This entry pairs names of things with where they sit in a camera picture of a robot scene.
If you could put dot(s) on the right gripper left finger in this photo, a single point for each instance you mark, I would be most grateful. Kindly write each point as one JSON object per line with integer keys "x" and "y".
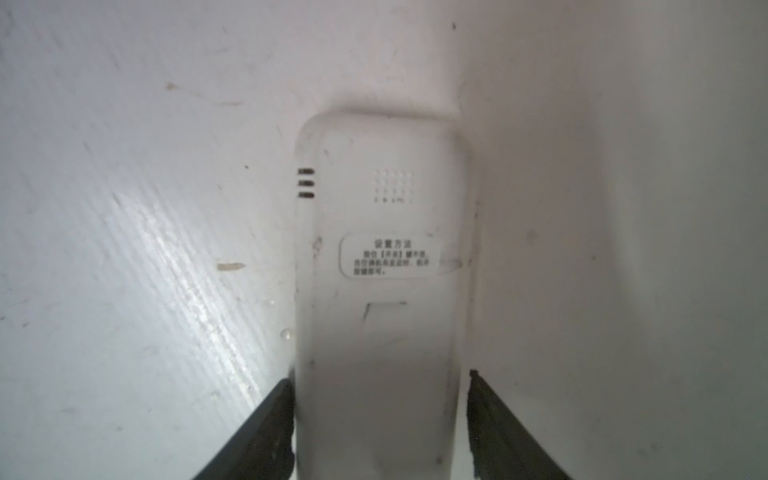
{"x": 261, "y": 449}

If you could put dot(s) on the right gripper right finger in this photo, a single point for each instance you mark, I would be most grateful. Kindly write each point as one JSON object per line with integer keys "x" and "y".
{"x": 501, "y": 447}

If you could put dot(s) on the white AC remote with display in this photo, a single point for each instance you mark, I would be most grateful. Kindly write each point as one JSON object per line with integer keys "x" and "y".
{"x": 385, "y": 216}

